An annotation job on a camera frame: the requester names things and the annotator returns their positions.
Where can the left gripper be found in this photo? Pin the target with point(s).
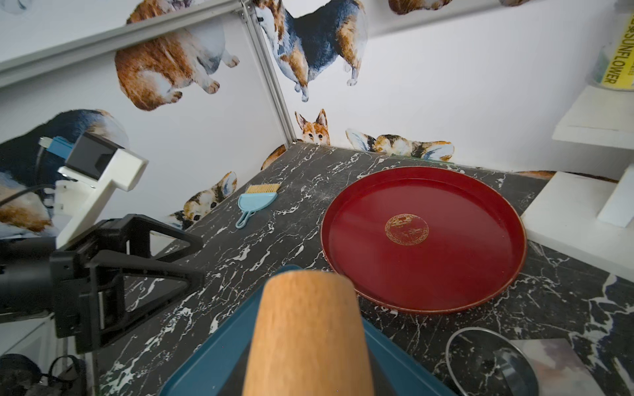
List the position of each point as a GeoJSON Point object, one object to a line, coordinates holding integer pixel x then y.
{"type": "Point", "coordinates": [91, 273]}

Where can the red round tray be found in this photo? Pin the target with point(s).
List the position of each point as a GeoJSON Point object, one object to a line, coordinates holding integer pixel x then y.
{"type": "Point", "coordinates": [424, 240]}

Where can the white tiered shelf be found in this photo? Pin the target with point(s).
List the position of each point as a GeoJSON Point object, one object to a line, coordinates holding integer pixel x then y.
{"type": "Point", "coordinates": [586, 218]}

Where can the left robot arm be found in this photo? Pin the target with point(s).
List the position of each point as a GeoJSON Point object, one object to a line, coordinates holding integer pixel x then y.
{"type": "Point", "coordinates": [26, 283]}

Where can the light blue hand brush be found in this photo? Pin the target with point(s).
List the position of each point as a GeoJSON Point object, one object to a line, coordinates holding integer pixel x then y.
{"type": "Point", "coordinates": [255, 199]}

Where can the yellow sunflower seed can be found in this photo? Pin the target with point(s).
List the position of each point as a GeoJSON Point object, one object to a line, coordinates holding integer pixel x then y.
{"type": "Point", "coordinates": [613, 68]}

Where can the round metal cutter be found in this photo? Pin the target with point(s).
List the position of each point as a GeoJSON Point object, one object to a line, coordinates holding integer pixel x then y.
{"type": "Point", "coordinates": [483, 362]}

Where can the wooden double roller pin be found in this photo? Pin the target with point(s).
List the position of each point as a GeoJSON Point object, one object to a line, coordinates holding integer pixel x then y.
{"type": "Point", "coordinates": [308, 338]}

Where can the metal dough scraper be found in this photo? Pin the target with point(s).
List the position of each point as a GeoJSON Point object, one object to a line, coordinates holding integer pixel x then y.
{"type": "Point", "coordinates": [558, 369]}

